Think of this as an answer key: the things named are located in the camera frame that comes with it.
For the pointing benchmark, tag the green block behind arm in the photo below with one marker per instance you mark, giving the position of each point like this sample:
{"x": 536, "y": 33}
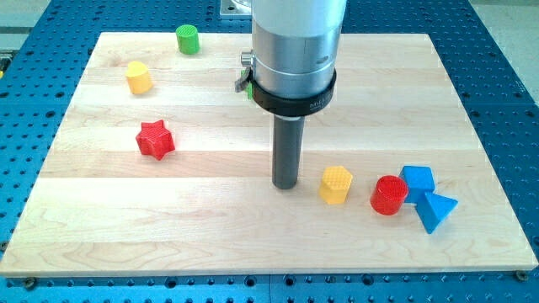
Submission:
{"x": 246, "y": 84}

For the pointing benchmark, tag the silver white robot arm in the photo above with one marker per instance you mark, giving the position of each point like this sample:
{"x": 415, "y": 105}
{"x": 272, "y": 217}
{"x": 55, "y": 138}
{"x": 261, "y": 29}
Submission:
{"x": 294, "y": 44}

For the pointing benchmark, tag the yellow hexagon block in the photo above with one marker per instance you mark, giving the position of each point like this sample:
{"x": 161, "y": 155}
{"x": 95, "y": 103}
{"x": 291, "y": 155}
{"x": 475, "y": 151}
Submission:
{"x": 335, "y": 185}

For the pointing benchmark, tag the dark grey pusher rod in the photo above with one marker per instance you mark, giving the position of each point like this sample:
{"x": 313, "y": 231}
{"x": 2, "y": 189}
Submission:
{"x": 287, "y": 145}

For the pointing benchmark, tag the wooden board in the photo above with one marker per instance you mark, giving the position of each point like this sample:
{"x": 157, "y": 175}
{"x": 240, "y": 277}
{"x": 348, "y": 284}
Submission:
{"x": 101, "y": 208}

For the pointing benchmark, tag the red star block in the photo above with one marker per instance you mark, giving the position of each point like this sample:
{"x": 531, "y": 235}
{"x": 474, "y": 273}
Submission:
{"x": 155, "y": 140}

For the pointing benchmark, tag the red cylinder block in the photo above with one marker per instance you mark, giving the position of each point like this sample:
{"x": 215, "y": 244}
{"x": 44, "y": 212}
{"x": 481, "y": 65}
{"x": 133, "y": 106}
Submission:
{"x": 389, "y": 195}

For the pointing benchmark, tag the green cylinder block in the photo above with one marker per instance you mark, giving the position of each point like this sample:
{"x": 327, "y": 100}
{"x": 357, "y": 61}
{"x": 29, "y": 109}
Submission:
{"x": 187, "y": 36}

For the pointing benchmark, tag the yellow heart block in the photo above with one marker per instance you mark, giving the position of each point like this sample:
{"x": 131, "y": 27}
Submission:
{"x": 138, "y": 77}

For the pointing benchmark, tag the blue cube block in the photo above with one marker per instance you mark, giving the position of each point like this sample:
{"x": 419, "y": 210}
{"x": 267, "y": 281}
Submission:
{"x": 419, "y": 180}

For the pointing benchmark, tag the blue triangle block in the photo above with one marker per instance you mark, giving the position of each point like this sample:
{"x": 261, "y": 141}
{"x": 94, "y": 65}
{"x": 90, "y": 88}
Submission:
{"x": 433, "y": 209}

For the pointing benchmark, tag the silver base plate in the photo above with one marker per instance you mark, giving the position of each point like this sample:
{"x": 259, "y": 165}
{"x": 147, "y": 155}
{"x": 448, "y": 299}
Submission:
{"x": 235, "y": 9}

